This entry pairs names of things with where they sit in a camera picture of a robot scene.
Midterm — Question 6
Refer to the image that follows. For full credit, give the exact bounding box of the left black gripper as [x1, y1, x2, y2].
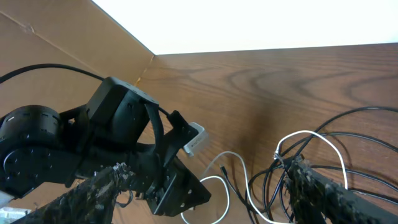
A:
[133, 111, 211, 217]

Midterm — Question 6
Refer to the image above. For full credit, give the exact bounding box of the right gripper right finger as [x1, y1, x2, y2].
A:
[286, 159, 397, 224]

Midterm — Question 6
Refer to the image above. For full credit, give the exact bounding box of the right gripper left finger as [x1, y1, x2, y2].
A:
[15, 163, 135, 224]

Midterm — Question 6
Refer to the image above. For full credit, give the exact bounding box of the black usb cable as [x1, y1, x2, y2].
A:
[245, 106, 398, 224]

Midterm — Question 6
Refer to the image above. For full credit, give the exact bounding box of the white usb cable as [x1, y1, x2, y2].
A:
[180, 129, 349, 224]

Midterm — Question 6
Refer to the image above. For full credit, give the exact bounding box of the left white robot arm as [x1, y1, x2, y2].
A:
[1, 77, 211, 217]

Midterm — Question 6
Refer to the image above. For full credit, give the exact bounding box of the cardboard panel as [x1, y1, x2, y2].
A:
[0, 0, 155, 212]

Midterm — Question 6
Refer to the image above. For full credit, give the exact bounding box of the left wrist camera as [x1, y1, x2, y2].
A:
[183, 122, 210, 157]

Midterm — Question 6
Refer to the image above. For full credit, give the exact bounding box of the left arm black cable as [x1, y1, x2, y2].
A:
[0, 63, 172, 118]

